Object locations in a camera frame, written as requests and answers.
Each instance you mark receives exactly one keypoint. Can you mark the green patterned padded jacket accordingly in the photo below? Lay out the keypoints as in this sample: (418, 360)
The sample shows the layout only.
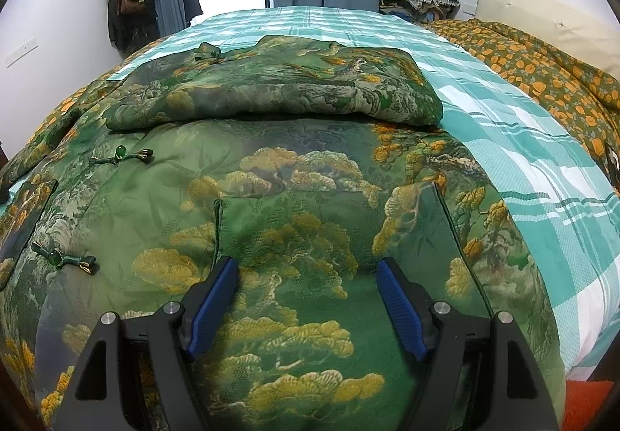
(290, 169)

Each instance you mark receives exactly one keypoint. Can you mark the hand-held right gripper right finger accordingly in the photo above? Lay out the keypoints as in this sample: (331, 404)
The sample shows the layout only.
(399, 300)

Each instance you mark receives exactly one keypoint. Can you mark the cream padded headboard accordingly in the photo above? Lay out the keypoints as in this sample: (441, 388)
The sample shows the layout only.
(542, 14)

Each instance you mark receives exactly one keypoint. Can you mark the orange fuzzy blanket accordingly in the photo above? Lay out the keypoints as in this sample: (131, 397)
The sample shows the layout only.
(586, 404)

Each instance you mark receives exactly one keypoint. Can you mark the white wall switch plate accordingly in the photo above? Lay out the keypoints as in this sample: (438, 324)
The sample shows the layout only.
(22, 52)

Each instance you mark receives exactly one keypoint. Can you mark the pile of folded clothes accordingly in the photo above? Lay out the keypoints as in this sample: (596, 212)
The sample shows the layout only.
(421, 0)

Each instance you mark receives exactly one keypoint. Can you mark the orange floral quilt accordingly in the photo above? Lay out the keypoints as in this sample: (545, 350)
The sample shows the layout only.
(542, 67)

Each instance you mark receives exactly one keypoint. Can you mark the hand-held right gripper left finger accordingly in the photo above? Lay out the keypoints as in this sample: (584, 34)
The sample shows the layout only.
(215, 295)

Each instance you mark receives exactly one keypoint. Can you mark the dark garment by window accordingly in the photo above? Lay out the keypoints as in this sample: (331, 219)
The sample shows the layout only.
(191, 4)

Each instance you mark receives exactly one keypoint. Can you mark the teal plaid bedsheet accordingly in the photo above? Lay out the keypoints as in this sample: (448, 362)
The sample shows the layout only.
(484, 96)

